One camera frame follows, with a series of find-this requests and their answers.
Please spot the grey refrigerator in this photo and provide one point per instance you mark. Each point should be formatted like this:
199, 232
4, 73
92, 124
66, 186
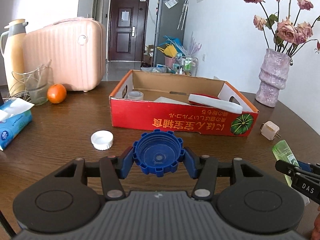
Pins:
167, 20

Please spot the pink suitcase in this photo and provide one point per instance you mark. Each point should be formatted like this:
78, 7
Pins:
75, 50

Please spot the metal wire shelf rack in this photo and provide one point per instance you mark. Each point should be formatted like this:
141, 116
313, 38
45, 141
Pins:
186, 65

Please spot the red white lint brush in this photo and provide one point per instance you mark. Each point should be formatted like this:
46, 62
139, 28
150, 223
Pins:
216, 103

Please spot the white tape roll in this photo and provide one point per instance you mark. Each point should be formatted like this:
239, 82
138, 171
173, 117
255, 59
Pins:
135, 95

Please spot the blue ridged bottle cap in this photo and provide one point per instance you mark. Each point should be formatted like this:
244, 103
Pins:
158, 152

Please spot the blue tissue pack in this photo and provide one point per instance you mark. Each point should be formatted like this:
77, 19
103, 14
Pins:
15, 115

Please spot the white ridged cap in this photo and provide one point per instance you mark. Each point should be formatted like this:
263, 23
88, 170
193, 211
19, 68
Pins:
102, 140

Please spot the dark brown door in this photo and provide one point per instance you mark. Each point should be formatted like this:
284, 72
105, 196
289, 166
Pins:
127, 29

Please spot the dried pink roses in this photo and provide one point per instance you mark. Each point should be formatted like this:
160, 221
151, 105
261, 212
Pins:
289, 36

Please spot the red cardboard box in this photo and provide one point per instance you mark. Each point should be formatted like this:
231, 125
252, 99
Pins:
149, 115

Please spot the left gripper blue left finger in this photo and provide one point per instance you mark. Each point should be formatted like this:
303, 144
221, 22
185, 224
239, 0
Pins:
125, 162

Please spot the purple textured vase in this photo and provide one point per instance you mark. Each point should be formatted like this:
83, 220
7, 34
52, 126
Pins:
273, 76

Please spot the orange fruit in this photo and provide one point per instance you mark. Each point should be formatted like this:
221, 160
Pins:
56, 93

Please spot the white cube plug adapter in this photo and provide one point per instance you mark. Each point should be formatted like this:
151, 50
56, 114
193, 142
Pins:
270, 130

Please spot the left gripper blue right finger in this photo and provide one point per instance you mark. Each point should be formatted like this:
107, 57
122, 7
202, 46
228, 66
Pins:
192, 163

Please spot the beige thermos jug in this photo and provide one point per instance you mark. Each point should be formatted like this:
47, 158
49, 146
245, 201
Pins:
12, 52

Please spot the clear glass cup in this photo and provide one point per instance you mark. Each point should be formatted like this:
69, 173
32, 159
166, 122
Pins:
33, 86

